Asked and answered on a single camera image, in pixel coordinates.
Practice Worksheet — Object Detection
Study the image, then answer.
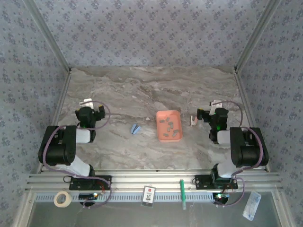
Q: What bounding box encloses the small circuit board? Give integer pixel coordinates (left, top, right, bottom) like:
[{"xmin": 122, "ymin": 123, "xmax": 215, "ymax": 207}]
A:
[
  {"xmin": 78, "ymin": 192, "xmax": 99, "ymax": 200},
  {"xmin": 214, "ymin": 192, "xmax": 231, "ymax": 201}
]

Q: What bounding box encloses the green pen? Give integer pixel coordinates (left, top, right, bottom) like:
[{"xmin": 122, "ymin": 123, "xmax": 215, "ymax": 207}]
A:
[{"xmin": 179, "ymin": 179, "xmax": 187, "ymax": 211}]

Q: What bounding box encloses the masking tape roll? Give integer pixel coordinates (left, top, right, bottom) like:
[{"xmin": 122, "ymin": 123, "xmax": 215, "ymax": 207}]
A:
[{"xmin": 53, "ymin": 191, "xmax": 71, "ymax": 209}]

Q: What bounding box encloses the clear plastic bag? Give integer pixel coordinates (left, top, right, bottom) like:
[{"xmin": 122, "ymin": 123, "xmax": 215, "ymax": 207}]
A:
[{"xmin": 242, "ymin": 191, "xmax": 262, "ymax": 221}]

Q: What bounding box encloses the black white printed card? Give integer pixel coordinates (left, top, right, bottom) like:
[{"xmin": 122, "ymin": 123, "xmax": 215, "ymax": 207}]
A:
[{"xmin": 142, "ymin": 185, "xmax": 156, "ymax": 209}]

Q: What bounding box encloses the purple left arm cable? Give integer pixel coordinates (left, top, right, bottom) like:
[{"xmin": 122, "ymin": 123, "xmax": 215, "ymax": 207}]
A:
[{"xmin": 39, "ymin": 100, "xmax": 114, "ymax": 210}]

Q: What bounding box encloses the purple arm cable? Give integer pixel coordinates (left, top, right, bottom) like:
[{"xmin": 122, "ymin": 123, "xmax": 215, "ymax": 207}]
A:
[
  {"xmin": 212, "ymin": 100, "xmax": 264, "ymax": 209},
  {"xmin": 39, "ymin": 100, "xmax": 114, "ymax": 210}
]

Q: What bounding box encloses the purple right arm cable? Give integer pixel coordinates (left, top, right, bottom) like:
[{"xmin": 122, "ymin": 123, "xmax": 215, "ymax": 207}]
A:
[{"xmin": 212, "ymin": 100, "xmax": 264, "ymax": 209}]

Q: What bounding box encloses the aluminium table side rail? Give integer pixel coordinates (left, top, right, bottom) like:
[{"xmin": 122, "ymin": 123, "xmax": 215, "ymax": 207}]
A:
[
  {"xmin": 233, "ymin": 70, "xmax": 271, "ymax": 172},
  {"xmin": 36, "ymin": 70, "xmax": 72, "ymax": 175}
]

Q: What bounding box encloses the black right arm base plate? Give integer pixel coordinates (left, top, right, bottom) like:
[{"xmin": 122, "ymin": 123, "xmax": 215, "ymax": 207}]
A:
[{"xmin": 194, "ymin": 174, "xmax": 239, "ymax": 190}]

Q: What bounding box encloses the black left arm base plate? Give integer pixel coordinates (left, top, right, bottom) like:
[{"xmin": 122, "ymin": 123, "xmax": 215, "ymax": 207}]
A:
[{"xmin": 69, "ymin": 175, "xmax": 113, "ymax": 191}]

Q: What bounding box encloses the aluminium rail beam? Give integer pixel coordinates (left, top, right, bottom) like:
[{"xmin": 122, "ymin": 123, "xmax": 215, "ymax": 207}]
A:
[{"xmin": 25, "ymin": 169, "xmax": 284, "ymax": 192}]

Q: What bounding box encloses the grey slotted cable duct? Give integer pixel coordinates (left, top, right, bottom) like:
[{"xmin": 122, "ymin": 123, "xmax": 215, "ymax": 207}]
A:
[{"xmin": 34, "ymin": 192, "xmax": 215, "ymax": 203}]

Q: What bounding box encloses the aluminium frame post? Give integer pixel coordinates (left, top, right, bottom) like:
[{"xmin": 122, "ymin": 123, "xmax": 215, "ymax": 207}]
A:
[
  {"xmin": 233, "ymin": 0, "xmax": 284, "ymax": 73},
  {"xmin": 23, "ymin": 0, "xmax": 72, "ymax": 73}
]

